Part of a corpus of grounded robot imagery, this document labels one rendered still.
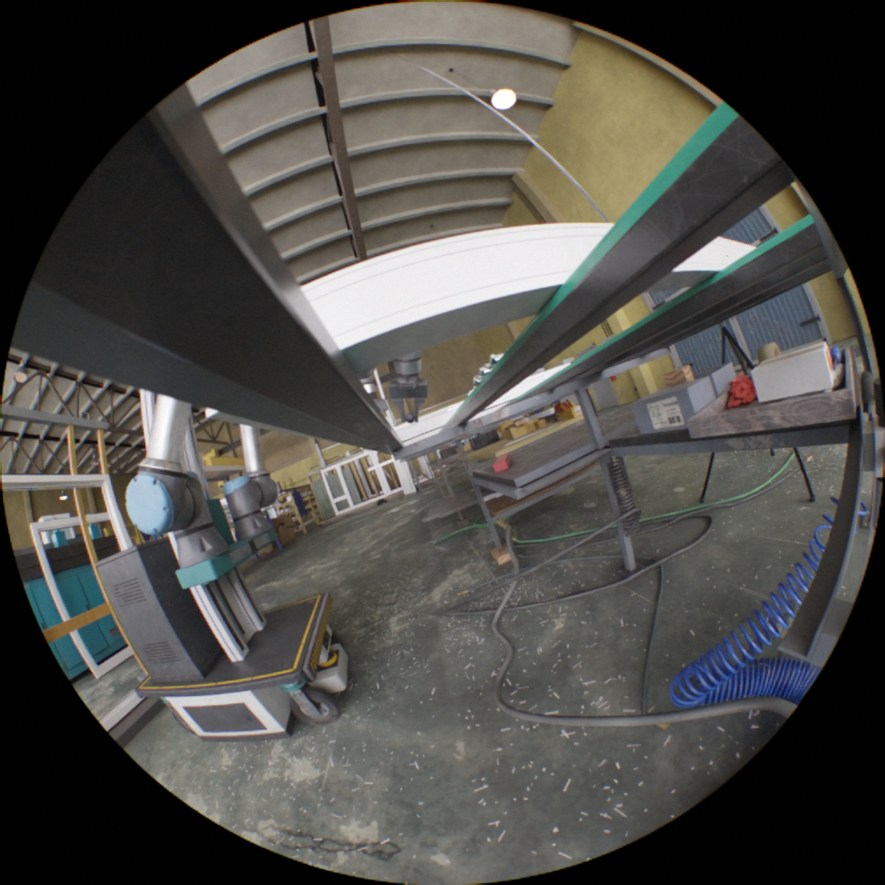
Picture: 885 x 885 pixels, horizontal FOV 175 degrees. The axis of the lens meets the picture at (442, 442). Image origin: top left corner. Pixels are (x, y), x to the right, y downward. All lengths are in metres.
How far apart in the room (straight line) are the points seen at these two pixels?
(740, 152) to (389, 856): 1.03
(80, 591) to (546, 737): 3.82
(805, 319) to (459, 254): 6.35
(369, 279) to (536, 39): 9.19
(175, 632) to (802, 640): 1.34
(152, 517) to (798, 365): 1.31
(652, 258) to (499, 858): 0.89
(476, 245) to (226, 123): 7.84
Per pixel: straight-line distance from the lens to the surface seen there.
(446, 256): 0.25
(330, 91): 5.76
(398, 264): 0.24
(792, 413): 0.61
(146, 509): 0.82
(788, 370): 0.63
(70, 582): 3.83
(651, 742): 0.84
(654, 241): 0.19
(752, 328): 6.73
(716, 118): 0.19
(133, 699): 2.22
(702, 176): 0.18
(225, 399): 0.15
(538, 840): 0.79
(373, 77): 8.05
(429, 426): 1.23
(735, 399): 0.87
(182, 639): 1.24
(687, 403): 0.79
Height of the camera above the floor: 0.77
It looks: 1 degrees up
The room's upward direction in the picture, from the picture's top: 22 degrees counter-clockwise
